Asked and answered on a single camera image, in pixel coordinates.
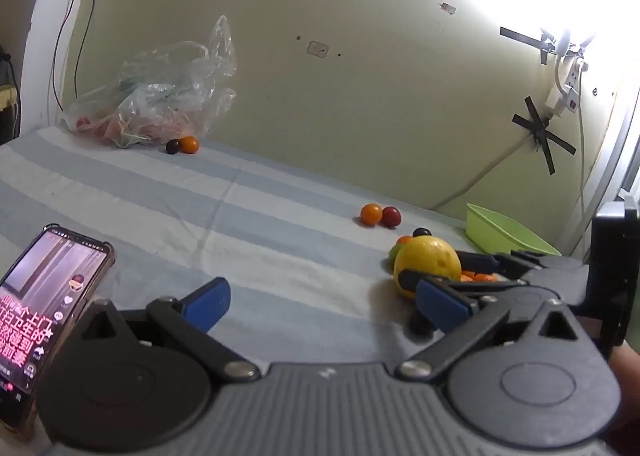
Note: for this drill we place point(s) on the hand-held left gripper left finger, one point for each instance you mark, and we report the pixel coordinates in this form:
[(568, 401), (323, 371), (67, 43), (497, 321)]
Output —
[(210, 298)]

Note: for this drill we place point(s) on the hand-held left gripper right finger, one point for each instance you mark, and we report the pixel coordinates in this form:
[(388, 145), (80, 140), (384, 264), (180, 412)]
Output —
[(440, 303)]

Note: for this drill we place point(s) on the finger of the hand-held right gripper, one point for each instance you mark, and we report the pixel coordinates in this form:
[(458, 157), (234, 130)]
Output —
[(490, 287), (500, 263)]

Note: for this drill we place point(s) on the green plastic basket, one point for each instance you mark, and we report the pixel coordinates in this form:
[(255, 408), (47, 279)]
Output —
[(495, 231)]

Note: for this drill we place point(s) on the yellow tomato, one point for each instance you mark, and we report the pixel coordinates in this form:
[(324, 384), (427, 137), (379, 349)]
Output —
[(430, 256)]

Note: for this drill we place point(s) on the green cherry tomato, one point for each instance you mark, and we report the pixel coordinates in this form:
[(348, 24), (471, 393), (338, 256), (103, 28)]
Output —
[(394, 252)]

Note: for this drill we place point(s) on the orange cherry tomato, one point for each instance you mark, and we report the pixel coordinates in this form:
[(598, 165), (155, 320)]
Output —
[(371, 214), (404, 239), (189, 145), (482, 278)]

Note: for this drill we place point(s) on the striped bed sheet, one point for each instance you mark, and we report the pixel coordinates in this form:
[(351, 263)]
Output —
[(250, 216)]

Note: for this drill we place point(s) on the red cherry tomato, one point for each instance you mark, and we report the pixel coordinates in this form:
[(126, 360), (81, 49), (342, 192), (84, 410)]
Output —
[(391, 217)]

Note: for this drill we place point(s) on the black tape cross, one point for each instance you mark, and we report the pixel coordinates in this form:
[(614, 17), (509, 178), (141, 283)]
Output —
[(542, 134)]

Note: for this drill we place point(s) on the smartphone in clear case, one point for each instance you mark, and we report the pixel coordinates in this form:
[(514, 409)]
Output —
[(40, 316)]

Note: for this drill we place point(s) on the white power strip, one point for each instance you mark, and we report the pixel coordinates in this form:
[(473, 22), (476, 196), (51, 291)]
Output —
[(572, 86)]

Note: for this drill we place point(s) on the clear plastic bag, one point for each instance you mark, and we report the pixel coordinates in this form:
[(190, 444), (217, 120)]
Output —
[(160, 96)]

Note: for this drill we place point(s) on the black tape strips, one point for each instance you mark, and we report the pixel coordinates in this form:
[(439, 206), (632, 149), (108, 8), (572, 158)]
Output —
[(520, 36)]

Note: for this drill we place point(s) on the white window frame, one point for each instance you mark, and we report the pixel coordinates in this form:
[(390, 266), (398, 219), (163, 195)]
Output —
[(610, 161)]

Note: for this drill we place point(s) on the small wall tag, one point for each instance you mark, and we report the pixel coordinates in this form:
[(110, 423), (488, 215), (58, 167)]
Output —
[(447, 7)]

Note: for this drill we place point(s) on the white wall plate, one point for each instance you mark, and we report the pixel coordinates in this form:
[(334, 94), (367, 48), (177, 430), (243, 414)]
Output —
[(318, 49)]

